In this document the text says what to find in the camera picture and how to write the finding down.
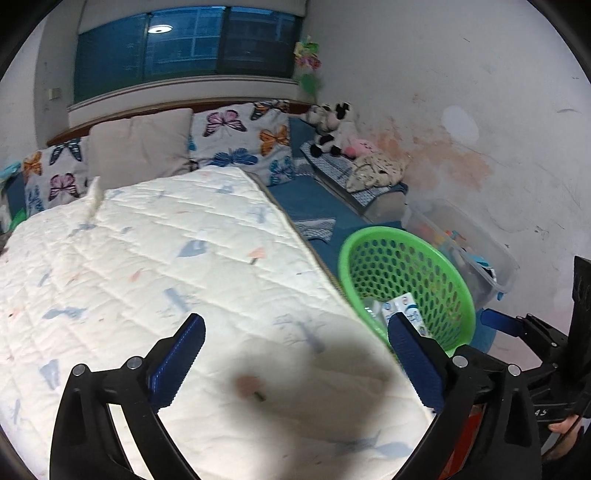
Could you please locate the clear plastic storage bin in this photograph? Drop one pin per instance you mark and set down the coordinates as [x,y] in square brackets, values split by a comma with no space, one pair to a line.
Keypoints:
[461,244]

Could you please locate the blue bed sheet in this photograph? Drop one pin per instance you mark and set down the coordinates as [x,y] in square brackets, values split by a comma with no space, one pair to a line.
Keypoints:
[309,203]

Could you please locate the large butterfly print pillow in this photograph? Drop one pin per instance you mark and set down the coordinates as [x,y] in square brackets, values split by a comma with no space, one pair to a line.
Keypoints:
[244,138]

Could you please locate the white blue carton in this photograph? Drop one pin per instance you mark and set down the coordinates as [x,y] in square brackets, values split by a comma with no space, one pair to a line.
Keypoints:
[404,307]

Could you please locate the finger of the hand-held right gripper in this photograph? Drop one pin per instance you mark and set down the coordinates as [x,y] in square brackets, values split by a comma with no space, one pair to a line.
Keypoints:
[503,319]

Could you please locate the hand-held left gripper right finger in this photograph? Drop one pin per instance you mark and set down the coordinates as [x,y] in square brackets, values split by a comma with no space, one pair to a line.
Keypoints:
[415,360]

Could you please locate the white wall switch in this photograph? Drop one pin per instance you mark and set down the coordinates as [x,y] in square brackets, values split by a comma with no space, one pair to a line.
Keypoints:
[55,93]

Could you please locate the beige pillow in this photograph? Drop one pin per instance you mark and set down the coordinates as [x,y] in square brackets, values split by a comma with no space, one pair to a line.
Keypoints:
[159,143]
[111,157]

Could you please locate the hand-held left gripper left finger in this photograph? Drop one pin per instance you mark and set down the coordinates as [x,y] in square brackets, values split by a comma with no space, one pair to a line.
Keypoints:
[180,360]

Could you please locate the white fluffy cloth piece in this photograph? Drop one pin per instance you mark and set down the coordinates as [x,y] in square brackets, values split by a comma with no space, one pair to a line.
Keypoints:
[95,198]

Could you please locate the blue patterned small cloth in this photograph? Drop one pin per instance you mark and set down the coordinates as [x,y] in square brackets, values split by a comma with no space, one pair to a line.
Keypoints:
[316,228]

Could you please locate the pink plush toy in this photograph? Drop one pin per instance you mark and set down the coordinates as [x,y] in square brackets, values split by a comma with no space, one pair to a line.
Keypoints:
[362,147]

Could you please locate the small butterfly print pillow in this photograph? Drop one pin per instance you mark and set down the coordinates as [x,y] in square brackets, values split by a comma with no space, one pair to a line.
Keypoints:
[55,170]

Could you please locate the person's right hand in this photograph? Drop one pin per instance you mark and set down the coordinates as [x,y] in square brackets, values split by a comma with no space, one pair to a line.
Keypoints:
[564,425]

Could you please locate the blue tinted window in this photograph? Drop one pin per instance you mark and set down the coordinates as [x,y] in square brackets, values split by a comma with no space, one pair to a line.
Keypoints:
[184,50]

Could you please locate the blue patterned folded blanket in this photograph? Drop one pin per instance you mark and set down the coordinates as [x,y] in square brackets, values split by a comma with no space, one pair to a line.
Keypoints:
[332,168]

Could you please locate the green plastic mesh basket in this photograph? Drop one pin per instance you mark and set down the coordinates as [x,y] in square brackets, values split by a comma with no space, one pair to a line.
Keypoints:
[415,258]

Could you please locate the paper flower wall decoration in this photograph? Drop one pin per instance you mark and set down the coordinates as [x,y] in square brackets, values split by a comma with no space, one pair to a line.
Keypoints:
[308,64]

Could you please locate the white quilted blanket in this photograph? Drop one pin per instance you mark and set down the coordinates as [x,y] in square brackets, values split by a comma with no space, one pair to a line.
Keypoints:
[161,286]

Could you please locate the spotted cream cloth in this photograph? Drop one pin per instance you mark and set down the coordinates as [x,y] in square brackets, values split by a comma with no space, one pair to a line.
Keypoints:
[376,170]

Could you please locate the black white cow plush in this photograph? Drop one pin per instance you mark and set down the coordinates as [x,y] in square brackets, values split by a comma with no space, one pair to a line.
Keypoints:
[332,124]

